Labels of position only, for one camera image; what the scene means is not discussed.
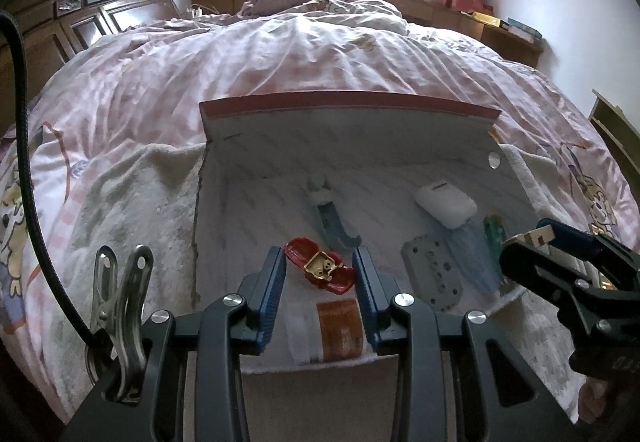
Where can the dark wooden headboard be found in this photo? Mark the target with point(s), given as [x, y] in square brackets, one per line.
[75, 21]

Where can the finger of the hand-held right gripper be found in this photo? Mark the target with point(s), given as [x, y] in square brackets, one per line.
[540, 267]
[575, 237]

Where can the white rounded case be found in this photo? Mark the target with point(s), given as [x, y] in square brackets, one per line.
[445, 204]

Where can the metal spring clip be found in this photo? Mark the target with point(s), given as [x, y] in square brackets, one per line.
[107, 302]

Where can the yellow book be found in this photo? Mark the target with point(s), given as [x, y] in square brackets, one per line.
[487, 19]

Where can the light wooden shelf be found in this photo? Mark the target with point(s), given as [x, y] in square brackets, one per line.
[617, 126]

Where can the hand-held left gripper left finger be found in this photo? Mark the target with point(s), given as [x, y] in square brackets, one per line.
[270, 292]

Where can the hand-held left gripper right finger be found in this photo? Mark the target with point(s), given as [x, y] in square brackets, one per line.
[367, 292]

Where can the red toy car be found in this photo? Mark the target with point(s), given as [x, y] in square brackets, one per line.
[300, 252]

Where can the orange cardboard box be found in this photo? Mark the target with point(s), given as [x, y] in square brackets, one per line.
[375, 156]

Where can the pink printed quilt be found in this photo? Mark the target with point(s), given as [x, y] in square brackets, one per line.
[300, 56]

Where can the white roll with orange label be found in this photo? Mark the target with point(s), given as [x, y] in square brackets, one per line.
[340, 327]

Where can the green plastic piece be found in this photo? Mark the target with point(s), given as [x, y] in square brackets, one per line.
[494, 234]

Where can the translucent blue plastic piece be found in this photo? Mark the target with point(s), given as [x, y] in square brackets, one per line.
[472, 257]

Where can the books on side shelf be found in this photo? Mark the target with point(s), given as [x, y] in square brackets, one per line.
[522, 28]

